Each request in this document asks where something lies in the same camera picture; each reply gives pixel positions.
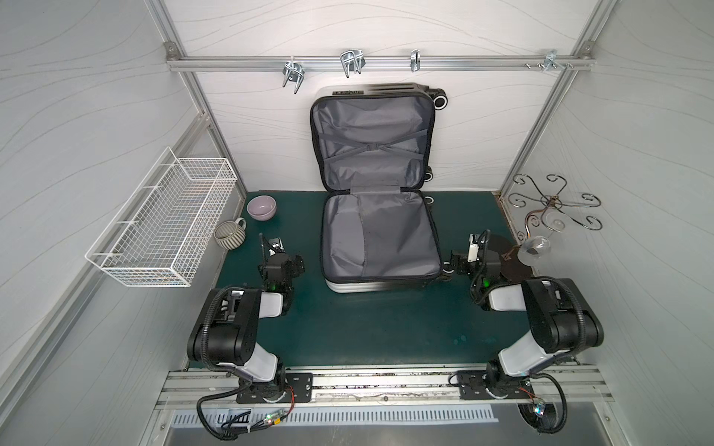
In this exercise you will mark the metal hook clamp right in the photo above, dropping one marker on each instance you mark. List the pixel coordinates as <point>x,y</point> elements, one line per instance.
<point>551,62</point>

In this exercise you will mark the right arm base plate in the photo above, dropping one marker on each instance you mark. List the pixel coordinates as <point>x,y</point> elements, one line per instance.
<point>477,385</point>

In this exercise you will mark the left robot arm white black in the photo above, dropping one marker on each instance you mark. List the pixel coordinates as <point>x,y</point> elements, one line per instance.
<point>225,336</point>

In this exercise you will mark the metal hook clamp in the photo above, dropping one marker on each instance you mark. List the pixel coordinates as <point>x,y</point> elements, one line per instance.
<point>551,62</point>
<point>293,73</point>
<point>352,62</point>

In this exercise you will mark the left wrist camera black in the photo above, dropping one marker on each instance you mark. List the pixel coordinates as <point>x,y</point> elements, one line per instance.
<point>270,247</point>

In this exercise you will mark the green table mat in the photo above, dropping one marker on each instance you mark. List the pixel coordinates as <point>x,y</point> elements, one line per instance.
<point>435,324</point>

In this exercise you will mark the white slotted cable duct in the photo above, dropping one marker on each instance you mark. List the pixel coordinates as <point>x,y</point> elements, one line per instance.
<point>415,415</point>

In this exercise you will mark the metal hook clamp middle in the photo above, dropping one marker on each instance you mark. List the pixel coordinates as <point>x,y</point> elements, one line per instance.
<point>352,62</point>

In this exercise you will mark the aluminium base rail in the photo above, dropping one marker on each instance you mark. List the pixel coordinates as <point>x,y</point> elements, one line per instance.
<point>407,385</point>

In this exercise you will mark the striped ceramic mug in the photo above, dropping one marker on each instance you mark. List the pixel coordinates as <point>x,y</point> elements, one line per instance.
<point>231,234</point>

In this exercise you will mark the metal hook clamp left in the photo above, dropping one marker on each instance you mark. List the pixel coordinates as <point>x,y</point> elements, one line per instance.
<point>293,73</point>

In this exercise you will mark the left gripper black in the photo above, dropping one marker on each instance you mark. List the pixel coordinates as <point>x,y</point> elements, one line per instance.
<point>268,256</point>

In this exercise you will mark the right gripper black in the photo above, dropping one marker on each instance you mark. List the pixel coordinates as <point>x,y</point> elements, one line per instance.
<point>460,261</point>

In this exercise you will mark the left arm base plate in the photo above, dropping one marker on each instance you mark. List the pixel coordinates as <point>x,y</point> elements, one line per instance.
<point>285,388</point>

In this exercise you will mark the white wire basket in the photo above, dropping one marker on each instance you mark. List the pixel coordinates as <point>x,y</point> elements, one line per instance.
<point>159,235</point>

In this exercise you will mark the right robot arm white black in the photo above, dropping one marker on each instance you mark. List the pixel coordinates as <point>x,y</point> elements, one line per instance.
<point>561,324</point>

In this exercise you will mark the clear wine glass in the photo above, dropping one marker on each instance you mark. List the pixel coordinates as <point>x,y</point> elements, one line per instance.
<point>538,242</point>

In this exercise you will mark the metal scroll glass stand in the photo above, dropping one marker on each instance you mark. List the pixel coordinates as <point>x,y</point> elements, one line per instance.
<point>546,207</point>

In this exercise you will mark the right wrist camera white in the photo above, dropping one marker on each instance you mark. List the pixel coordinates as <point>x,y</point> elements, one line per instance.
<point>478,246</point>

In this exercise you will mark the aluminium cross rail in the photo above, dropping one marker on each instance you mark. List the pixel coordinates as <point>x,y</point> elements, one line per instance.
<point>374,63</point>

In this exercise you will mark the purple ceramic bowl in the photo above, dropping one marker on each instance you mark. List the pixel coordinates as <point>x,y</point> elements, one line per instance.
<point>262,208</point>

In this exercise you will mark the white and black hardshell suitcase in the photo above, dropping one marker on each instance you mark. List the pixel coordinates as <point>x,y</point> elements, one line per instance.
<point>372,145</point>

